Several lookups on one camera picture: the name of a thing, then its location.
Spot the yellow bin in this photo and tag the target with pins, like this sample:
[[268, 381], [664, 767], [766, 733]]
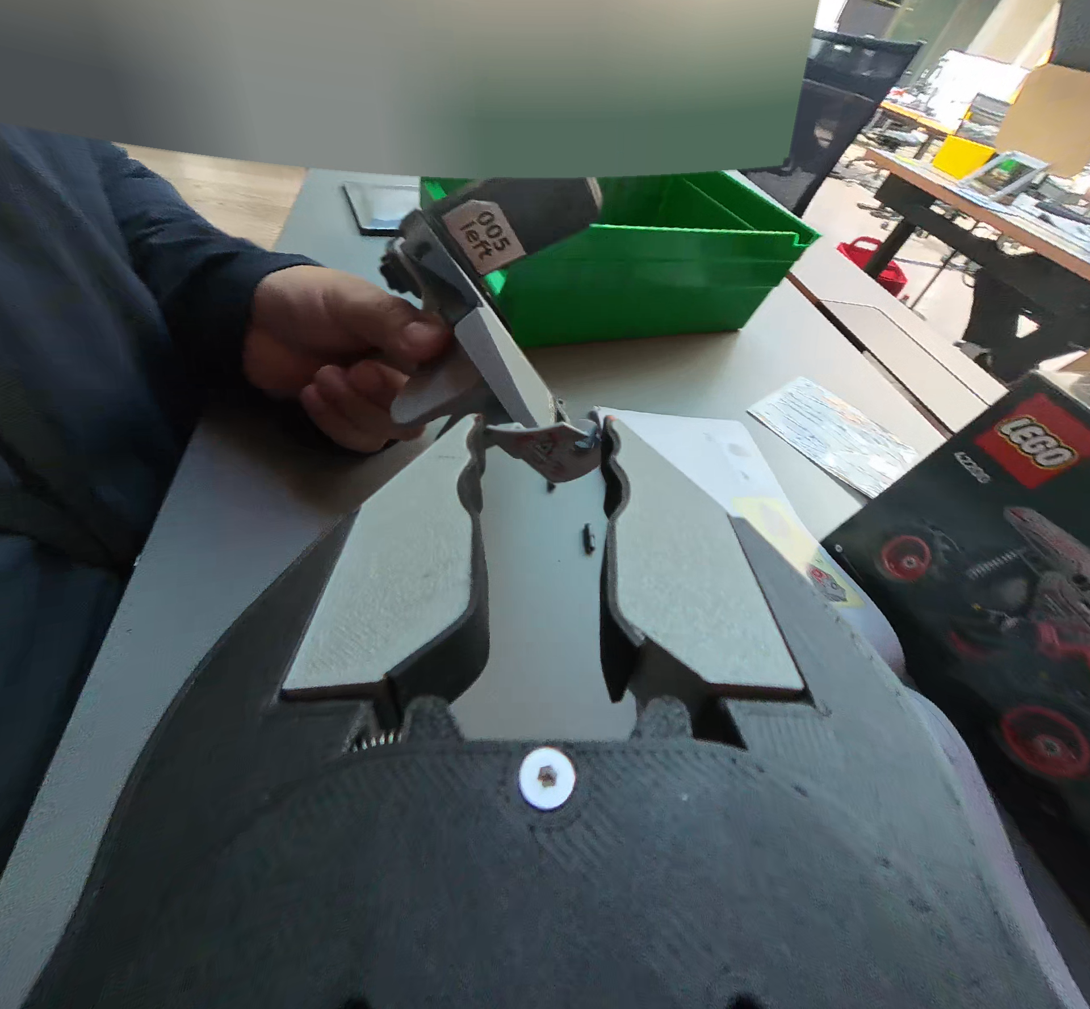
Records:
[[962, 153]]

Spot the white board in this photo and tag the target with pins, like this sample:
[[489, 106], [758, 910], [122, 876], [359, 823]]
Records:
[[971, 85]]

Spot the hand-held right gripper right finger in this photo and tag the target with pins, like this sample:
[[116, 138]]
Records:
[[694, 579]]

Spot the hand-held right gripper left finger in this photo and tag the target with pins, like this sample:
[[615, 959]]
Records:
[[387, 575]]

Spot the white sticker sheet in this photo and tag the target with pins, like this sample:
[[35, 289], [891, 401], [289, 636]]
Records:
[[834, 434]]

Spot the framed picture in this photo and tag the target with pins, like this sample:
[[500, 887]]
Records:
[[1009, 175]]

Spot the black lego set box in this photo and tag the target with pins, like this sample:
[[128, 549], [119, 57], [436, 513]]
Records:
[[1005, 583]]

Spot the person's left forearm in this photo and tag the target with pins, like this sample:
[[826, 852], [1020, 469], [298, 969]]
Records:
[[128, 302]]

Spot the red basket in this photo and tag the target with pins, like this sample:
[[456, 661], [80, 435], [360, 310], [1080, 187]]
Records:
[[877, 264]]

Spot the grey lego assembly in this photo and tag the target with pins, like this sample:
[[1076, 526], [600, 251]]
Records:
[[545, 445]]

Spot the person's dark clothing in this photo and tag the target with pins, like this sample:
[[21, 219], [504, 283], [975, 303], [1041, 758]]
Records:
[[42, 668]]

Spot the wooden workbench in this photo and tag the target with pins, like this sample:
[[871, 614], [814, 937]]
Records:
[[979, 217]]

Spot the green plastic bin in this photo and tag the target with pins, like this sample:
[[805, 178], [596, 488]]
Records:
[[647, 277]]

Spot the open instruction booklet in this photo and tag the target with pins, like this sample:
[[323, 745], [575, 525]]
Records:
[[698, 473]]

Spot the black flat slab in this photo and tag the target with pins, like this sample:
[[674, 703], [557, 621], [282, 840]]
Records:
[[379, 207]]

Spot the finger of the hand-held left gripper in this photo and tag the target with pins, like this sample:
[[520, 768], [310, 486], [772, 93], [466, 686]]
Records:
[[502, 353]]

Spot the person's left hand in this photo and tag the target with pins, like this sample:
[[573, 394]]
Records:
[[332, 336]]

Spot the cardboard box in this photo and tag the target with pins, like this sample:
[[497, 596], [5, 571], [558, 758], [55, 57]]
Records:
[[1047, 119]]

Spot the black office chair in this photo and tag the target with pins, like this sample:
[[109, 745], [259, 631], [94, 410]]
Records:
[[843, 115]]

